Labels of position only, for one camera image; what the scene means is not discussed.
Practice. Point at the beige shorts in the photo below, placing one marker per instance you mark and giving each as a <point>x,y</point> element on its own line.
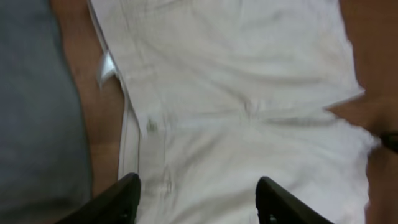
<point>219,93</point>

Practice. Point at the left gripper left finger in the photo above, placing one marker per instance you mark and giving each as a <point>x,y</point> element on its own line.
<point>116,205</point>

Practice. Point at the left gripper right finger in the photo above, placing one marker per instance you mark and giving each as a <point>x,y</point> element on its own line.
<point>276,205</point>

